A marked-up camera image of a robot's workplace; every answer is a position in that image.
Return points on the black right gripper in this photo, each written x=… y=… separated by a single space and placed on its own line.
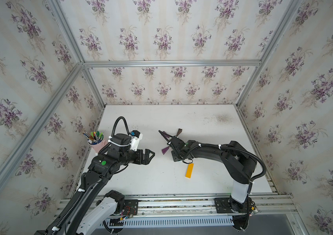
x=174 y=158

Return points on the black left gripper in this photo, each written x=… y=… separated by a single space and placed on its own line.
x=146 y=159

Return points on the brown triangle block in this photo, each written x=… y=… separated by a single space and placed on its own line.
x=179 y=132

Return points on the yellow long block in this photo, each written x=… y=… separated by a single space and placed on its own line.
x=189 y=171

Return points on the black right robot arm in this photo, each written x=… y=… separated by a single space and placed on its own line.
x=243 y=166

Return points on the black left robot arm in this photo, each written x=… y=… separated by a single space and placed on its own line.
x=77 y=218

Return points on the pink pen cup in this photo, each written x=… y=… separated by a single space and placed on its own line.
x=97 y=146

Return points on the colourful pens bundle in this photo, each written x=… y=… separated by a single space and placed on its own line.
x=94 y=138

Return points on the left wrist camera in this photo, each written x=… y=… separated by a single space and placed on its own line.
x=136 y=137

